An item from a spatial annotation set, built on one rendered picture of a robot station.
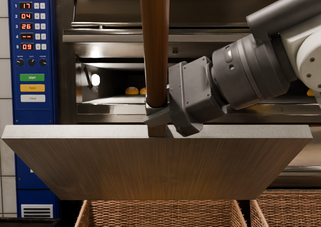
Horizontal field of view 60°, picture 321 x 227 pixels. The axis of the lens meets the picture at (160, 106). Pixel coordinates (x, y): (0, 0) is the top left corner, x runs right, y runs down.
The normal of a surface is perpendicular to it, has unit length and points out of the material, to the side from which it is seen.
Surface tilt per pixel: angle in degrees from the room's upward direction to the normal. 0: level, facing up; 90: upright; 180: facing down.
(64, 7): 90
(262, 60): 91
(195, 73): 58
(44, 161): 140
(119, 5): 70
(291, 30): 40
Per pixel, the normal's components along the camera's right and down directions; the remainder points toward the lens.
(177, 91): -0.58, -0.47
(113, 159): 0.00, 0.82
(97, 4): 0.00, -0.26
